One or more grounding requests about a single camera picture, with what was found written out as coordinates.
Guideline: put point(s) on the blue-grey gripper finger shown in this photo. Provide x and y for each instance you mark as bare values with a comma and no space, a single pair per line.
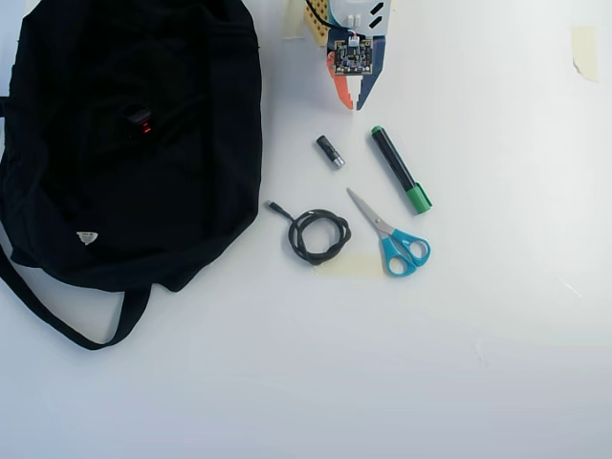
367,88

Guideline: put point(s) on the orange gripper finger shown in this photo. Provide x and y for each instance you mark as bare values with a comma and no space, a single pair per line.
340,88

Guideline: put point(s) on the white and teal robot arm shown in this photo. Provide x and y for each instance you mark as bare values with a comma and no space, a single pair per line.
354,7

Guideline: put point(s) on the black fabric bag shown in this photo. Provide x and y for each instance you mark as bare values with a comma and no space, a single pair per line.
119,191

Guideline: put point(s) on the yellow perforated block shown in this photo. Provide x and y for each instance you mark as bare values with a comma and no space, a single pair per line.
315,31

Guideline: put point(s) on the black cylindrical battery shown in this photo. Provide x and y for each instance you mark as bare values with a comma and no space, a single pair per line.
329,152

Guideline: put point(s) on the black marker with green cap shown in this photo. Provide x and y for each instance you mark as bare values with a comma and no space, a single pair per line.
397,165

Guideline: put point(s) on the narrow beige masking tape strip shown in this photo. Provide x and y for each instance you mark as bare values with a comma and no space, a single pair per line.
290,21

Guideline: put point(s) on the wide beige masking tape strip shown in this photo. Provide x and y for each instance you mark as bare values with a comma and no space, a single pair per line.
349,266

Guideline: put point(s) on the torn beige masking tape piece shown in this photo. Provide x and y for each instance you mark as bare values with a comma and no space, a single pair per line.
585,52

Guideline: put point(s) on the square camera circuit board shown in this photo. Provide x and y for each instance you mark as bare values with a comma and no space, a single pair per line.
354,57

